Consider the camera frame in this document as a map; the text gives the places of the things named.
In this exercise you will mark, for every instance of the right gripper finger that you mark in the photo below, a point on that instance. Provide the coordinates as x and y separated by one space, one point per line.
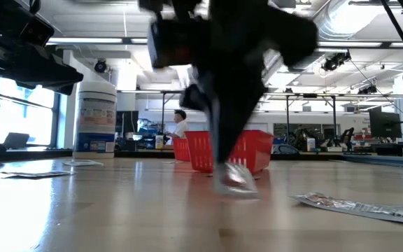
205 98
238 115

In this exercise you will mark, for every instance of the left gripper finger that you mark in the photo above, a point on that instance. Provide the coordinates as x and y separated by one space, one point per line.
51 84
61 68

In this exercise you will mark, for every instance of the red plastic basket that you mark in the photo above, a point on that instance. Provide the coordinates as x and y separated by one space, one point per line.
254 147
181 150

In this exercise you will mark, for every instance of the white packet red print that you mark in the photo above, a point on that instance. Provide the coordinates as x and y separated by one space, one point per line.
238 183
355 207

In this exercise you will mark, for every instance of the white packet black print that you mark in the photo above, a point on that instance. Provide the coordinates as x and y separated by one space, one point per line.
37 173
82 163

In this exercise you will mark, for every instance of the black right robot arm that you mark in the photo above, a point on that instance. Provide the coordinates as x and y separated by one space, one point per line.
292 38

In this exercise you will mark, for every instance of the black metal gantry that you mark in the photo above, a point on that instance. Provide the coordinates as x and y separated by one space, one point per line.
168 92
310 95

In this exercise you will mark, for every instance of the person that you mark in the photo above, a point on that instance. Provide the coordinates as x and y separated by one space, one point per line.
181 127

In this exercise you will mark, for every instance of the black ceiling spotlight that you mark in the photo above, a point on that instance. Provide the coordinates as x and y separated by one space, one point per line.
336 60
100 66
367 90

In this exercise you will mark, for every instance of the white wipes canister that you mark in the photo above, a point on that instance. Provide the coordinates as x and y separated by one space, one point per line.
94 119

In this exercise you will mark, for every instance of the white yellow carton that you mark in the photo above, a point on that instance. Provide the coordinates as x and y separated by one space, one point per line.
159 141

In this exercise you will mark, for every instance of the dark laptop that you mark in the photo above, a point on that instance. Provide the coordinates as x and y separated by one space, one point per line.
17 140

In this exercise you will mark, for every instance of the black computer monitor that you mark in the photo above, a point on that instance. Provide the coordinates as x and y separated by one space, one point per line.
385 124

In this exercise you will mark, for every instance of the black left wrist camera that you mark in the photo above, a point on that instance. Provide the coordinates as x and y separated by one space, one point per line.
38 31

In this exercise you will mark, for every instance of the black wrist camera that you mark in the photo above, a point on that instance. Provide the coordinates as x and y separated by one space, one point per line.
166 42
38 31

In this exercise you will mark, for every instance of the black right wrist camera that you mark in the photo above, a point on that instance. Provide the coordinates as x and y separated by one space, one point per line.
166 42

